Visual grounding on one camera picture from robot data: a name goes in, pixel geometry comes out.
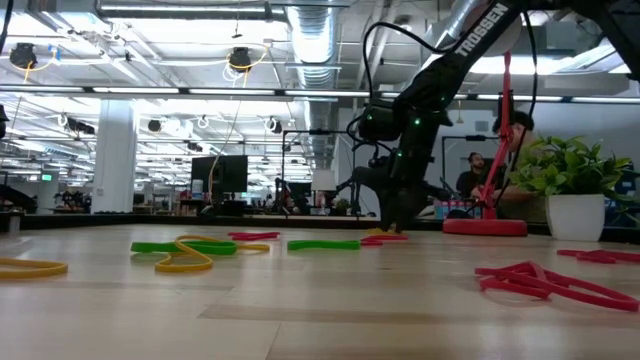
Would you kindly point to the colourful striped box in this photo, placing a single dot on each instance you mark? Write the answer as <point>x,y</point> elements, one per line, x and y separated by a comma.
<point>452,209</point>

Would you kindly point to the black monitor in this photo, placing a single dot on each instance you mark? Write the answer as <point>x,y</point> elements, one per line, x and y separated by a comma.
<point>220,174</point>

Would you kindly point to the person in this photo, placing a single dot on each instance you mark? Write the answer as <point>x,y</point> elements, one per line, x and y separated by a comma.
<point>472,182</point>
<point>520,127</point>

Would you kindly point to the blue container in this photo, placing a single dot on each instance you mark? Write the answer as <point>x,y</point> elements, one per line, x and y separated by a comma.
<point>617,212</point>

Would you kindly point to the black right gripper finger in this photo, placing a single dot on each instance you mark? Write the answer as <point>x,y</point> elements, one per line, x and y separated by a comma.
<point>392,212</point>
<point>412,210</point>

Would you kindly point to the yellow rubber band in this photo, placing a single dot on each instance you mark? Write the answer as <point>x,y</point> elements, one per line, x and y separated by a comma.
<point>182,267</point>
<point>60,269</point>

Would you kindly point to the white lampshade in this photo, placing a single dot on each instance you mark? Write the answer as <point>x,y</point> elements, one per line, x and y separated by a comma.
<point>323,180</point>

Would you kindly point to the green rubber band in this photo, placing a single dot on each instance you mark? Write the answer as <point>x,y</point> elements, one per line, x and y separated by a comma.
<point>325,245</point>
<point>210,247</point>

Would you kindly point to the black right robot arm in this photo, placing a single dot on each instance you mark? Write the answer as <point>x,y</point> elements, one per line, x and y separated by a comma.
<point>450,65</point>

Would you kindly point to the red rubber band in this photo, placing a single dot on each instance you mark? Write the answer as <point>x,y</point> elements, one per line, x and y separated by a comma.
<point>252,235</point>
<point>492,285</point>
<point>590,256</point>
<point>385,239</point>

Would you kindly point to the long ceiling light bar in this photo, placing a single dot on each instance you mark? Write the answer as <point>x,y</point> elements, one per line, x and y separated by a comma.
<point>230,91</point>

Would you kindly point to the rubber bands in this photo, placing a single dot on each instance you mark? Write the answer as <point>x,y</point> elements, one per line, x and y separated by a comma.
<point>377,231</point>

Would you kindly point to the silver ventilation duct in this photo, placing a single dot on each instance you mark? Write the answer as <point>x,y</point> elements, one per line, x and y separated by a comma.
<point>452,20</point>
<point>315,40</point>

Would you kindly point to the red desk lamp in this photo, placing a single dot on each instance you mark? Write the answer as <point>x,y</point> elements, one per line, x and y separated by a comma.
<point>485,227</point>

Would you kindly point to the white square column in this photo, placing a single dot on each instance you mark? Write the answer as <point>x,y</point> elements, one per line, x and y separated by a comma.
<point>114,160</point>

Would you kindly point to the green plant in white pot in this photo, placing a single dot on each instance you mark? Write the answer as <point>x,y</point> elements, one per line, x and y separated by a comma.
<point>575,217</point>

